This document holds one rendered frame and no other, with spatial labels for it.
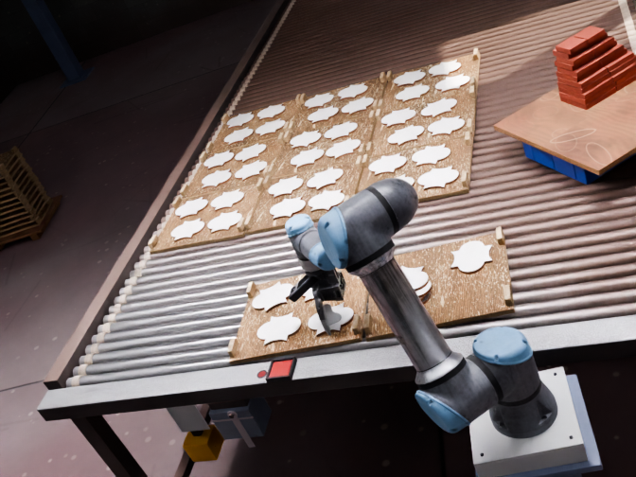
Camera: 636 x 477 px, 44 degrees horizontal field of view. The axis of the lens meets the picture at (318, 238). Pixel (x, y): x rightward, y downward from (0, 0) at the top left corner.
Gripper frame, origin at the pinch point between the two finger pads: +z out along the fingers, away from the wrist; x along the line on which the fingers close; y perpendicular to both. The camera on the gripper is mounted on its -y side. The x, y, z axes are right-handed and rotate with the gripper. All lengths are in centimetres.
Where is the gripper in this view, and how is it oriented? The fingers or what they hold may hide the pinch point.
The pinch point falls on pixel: (330, 318)
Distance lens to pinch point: 229.2
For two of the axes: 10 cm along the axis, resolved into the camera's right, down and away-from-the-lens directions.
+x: 1.3, -5.9, 8.0
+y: 9.4, -1.9, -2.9
